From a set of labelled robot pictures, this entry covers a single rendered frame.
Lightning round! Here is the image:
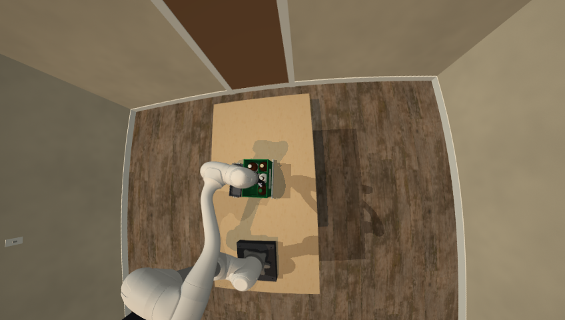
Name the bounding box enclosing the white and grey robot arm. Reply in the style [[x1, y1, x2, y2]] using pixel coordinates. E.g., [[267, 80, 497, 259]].
[[121, 161, 271, 320]]

